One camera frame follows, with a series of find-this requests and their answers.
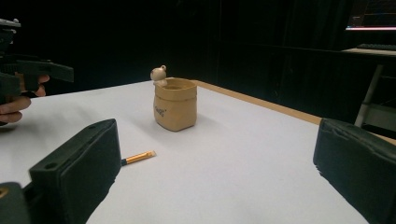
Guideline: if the computer monitor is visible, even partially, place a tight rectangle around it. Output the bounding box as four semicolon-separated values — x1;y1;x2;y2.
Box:
345;0;396;32

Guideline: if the tan sack-shaped pen holder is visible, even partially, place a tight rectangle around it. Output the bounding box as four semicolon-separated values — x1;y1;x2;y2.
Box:
149;64;198;133

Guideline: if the orange pencil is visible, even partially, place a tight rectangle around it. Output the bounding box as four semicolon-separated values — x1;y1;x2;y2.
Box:
120;150;157;167

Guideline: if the desk with metal legs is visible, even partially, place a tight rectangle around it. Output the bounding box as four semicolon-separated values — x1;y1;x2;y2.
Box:
341;48;396;133

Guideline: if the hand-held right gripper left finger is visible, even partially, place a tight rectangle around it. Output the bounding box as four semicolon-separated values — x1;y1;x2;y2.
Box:
28;118;122;224

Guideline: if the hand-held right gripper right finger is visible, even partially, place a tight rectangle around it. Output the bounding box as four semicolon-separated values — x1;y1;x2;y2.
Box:
312;118;396;224

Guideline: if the keyboard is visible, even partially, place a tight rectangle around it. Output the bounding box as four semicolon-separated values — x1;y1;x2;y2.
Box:
355;43;396;52

